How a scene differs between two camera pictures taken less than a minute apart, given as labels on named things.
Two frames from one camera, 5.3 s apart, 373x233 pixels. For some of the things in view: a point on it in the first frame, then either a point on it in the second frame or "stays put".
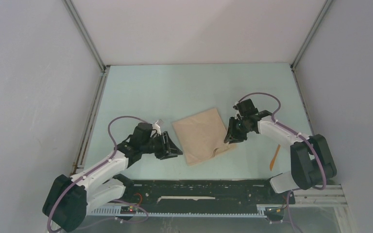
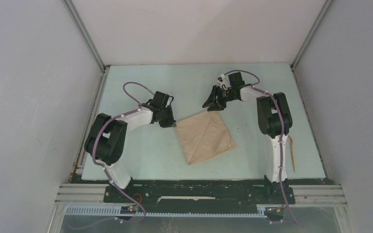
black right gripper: x=232 y=136 to x=214 y=107
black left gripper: x=203 y=193 stays put
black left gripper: x=172 y=150 to x=171 y=123
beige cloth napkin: x=202 y=136 stays put
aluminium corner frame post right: x=311 y=35 stays put
